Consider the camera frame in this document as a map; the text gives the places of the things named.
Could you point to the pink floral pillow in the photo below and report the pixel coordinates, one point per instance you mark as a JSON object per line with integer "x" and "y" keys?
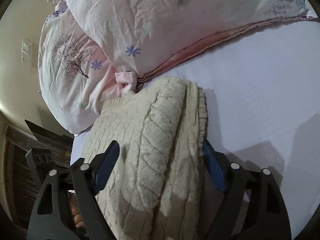
{"x": 149, "y": 37}

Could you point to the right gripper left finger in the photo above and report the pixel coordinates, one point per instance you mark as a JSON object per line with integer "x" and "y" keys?
{"x": 51, "y": 217}

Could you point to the cream cable-knit sweater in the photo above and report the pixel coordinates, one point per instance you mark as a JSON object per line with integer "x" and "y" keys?
{"x": 155, "y": 188}

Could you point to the white wall socket plate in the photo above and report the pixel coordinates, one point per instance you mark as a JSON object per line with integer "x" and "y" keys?
{"x": 26, "y": 51}

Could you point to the lavender bed sheet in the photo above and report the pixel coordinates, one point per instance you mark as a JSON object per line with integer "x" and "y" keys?
{"x": 262, "y": 95}

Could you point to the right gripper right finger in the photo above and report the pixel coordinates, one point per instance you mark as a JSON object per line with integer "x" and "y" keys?
{"x": 246, "y": 204}

